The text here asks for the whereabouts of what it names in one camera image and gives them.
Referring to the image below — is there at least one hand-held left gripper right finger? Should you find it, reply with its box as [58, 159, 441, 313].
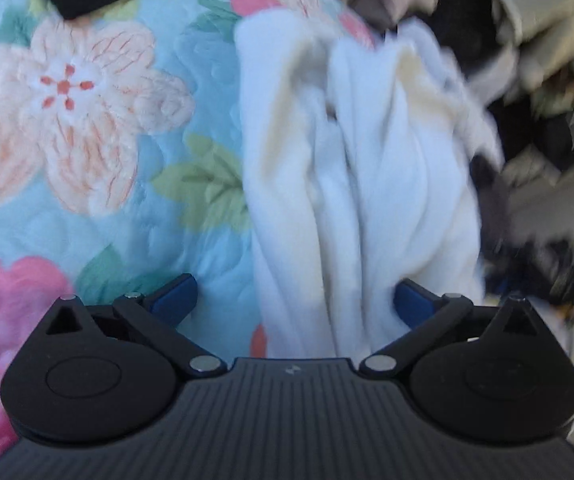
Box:
[359, 280, 540, 378]

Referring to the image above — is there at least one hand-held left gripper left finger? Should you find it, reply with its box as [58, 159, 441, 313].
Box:
[44, 272, 228, 378]

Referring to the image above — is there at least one white garment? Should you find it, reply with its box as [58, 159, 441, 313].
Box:
[234, 10, 505, 361]

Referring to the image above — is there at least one mixed clothes pile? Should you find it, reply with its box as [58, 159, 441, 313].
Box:
[292, 0, 574, 341]

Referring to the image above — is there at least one floral bedsheet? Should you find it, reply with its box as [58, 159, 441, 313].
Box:
[0, 0, 383, 466]

